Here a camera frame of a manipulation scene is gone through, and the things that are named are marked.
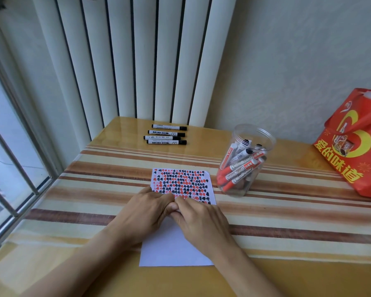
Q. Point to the person's right hand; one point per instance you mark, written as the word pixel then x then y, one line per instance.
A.
pixel 204 228

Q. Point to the person's left hand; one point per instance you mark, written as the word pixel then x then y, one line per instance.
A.
pixel 136 216

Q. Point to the person's right thumb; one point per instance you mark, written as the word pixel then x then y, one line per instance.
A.
pixel 177 217

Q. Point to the person's left thumb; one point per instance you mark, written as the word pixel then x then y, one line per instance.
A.
pixel 170 208

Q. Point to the white paper with red-black pattern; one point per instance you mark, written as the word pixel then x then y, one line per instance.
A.
pixel 181 182

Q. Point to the person's right forearm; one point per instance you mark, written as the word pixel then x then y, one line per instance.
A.
pixel 244 275

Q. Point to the person's left forearm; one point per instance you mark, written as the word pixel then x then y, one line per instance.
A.
pixel 86 266

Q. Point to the black whiteboard marker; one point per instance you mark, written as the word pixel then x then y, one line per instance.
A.
pixel 168 127
pixel 242 150
pixel 259 148
pixel 167 142
pixel 160 138
pixel 165 133

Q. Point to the red whiteboard marker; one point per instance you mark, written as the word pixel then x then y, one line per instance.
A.
pixel 227 159
pixel 239 184
pixel 236 176
pixel 235 170

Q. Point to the clear plastic jar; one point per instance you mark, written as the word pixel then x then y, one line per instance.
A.
pixel 253 136

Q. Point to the striped brown tablecloth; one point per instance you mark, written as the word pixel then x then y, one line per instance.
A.
pixel 296 213

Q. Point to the white column radiator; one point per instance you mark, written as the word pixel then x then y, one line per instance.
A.
pixel 148 58

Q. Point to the red gift bag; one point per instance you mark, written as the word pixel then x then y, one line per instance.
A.
pixel 355 145

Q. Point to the grey window frame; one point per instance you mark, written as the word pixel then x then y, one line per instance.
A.
pixel 18 120

